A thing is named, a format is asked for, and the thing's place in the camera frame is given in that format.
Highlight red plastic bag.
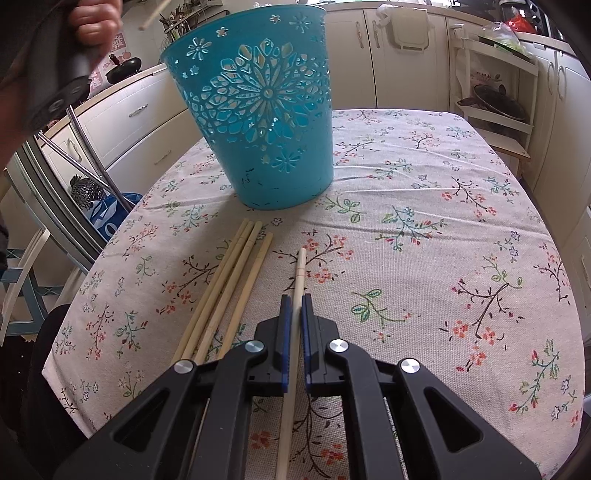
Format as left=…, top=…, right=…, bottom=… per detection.
left=505, top=4, right=539, bottom=33

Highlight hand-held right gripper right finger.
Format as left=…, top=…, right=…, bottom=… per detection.
left=301, top=293, right=541, bottom=480

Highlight person's left hand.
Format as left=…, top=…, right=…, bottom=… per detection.
left=68, top=0, right=123, bottom=47

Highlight wooden chopstick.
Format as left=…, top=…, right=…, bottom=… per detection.
left=276, top=248, right=308, bottom=480
left=181, top=220, right=257, bottom=363
left=139, top=0, right=172, bottom=31
left=193, top=222, right=265, bottom=364
left=221, top=232, right=274, bottom=358
left=171, top=219, right=250, bottom=366

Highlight white lower kitchen cabinets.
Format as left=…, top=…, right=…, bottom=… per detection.
left=41, top=0, right=591, bottom=259

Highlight blue and white folding shelf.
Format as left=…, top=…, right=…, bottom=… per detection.
left=0, top=226, right=63, bottom=343

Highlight floral tablecloth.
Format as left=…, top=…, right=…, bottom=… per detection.
left=42, top=108, right=585, bottom=480

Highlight white hanging cutting board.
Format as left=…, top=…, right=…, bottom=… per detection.
left=379, top=4, right=433, bottom=49

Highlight blue-handled mop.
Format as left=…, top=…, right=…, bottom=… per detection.
left=67, top=107, right=136, bottom=213

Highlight white kitchen trolley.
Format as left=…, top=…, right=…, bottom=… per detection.
left=450, top=23, right=539, bottom=162

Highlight wall utensil rack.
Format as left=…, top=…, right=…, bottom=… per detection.
left=158, top=4, right=186, bottom=41

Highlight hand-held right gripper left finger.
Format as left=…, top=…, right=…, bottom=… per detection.
left=53, top=295, right=293, bottom=480

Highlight bag of vegetables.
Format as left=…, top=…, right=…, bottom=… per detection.
left=478, top=21, right=528, bottom=58

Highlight metal pole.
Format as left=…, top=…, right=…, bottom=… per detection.
left=34, top=133, right=118, bottom=201

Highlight dark wok on trolley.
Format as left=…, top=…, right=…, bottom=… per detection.
left=457, top=83, right=528, bottom=123

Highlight teal plastic perforated basket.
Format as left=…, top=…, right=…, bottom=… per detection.
left=159, top=4, right=334, bottom=211

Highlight blue printed bag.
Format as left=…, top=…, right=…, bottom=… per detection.
left=84, top=191, right=144, bottom=241

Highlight sliding door frame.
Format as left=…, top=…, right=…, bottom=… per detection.
left=8, top=134, right=103, bottom=274

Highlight black lidded wok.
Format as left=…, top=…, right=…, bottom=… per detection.
left=105, top=52, right=142, bottom=85

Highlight person's left forearm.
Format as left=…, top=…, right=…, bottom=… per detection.
left=0, top=0, right=61, bottom=162

